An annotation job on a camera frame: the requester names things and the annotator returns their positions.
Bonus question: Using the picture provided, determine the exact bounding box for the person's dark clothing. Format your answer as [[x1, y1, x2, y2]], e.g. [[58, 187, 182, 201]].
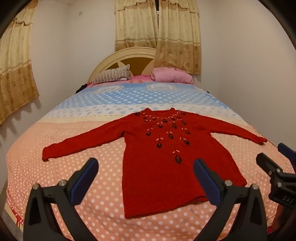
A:
[[267, 204, 296, 241]]

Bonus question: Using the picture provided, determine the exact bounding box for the red embroidered knit sweater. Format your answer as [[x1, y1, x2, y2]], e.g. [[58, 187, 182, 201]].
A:
[[42, 108, 268, 219]]

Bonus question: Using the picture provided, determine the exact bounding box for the striped pillow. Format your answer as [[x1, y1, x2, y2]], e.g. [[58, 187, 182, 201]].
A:
[[92, 64, 131, 85]]

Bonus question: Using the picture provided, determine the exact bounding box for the polka dot bedsheet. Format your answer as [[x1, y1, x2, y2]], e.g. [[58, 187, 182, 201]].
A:
[[6, 81, 296, 241]]

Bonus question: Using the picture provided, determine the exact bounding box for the pink floral sheet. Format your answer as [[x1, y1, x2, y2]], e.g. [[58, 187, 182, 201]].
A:
[[87, 75, 153, 88]]

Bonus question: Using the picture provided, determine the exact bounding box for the mattress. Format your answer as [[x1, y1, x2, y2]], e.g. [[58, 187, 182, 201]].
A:
[[1, 209, 24, 241]]

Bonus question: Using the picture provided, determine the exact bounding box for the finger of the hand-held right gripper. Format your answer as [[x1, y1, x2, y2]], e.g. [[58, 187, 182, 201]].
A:
[[256, 152, 284, 183], [277, 142, 296, 164]]

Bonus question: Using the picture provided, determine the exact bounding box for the wide beige floral curtain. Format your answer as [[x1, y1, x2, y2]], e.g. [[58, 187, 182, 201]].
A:
[[0, 0, 40, 126]]

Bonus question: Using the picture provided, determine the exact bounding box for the pink pillow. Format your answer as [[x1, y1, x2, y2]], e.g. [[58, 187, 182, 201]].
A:
[[151, 67, 193, 84]]

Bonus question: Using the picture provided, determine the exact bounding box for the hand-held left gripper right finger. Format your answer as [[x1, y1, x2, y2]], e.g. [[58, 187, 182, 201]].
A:
[[193, 159, 269, 241]]

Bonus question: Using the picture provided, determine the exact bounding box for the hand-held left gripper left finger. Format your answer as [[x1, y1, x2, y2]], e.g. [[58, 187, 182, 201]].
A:
[[23, 158, 100, 241]]

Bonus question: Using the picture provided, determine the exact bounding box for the beige floral curtain panel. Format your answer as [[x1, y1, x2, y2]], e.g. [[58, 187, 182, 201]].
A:
[[155, 0, 201, 75], [115, 0, 159, 53]]

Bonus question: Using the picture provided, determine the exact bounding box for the dark cloth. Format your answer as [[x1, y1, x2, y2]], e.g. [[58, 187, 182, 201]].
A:
[[75, 82, 90, 94]]

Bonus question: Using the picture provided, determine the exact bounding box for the cream wooden headboard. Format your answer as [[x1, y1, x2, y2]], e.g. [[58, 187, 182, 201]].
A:
[[88, 46, 160, 82]]

